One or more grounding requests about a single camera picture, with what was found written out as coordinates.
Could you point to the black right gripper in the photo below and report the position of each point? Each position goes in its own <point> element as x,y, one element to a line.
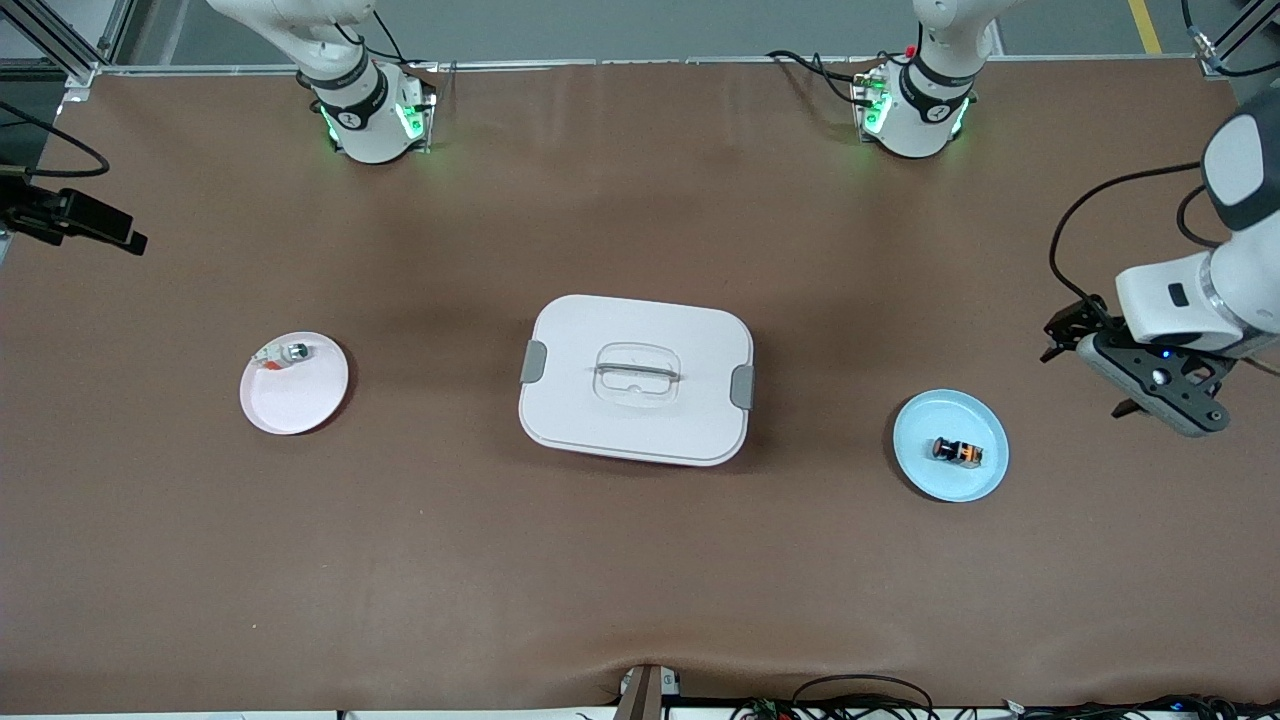
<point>62,214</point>

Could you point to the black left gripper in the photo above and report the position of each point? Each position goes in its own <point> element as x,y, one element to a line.
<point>1068,324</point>

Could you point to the orange push-button switch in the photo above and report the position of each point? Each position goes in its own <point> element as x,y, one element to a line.
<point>958,452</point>

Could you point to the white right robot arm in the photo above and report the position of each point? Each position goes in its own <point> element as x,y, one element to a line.
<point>360,110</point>

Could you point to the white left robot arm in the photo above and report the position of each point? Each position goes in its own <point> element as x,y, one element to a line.
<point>1180,295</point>

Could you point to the white lidded storage box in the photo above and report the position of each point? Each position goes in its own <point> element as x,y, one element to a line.
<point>600,420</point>

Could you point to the light blue round plate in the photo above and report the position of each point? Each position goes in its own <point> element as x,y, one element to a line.
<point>935,485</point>

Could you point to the pink round plate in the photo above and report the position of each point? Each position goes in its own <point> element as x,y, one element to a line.
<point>300,405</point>

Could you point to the brown table mat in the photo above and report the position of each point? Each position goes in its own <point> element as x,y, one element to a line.
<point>640,560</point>

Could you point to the aluminium frame post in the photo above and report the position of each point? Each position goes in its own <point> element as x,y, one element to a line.
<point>60,50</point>
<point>1215,55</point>

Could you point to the silver white switch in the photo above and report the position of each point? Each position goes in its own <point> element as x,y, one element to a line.
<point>296,351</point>

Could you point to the aluminium table edge rail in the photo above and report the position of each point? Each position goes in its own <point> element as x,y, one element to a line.
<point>600,63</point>

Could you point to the brown camera mount post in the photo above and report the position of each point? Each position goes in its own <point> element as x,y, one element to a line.
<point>640,695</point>

